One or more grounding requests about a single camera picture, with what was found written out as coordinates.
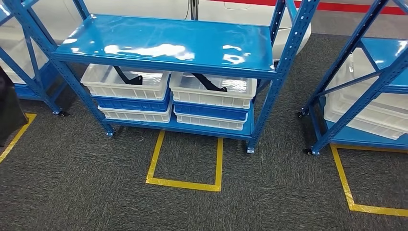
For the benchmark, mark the black plastic plate frame part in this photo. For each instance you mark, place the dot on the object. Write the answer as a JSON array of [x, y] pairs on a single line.
[[9, 108]]

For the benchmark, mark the blue metal shelf rack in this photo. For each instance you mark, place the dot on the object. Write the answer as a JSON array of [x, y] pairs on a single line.
[[385, 51], [159, 35], [32, 83]]

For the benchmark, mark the white car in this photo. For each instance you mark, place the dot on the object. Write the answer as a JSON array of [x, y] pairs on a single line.
[[223, 12]]

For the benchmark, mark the red barrier belt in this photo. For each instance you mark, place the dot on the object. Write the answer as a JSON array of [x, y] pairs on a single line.
[[334, 6]]

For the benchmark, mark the yellow floor tape square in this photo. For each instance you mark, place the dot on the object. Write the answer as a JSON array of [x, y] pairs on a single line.
[[30, 117], [379, 210]]

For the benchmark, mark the black metal bracket part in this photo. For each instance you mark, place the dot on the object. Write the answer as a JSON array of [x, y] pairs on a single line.
[[127, 79], [210, 85]]

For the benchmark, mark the black stanchion post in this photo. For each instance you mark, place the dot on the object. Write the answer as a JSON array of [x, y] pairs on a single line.
[[194, 9]]

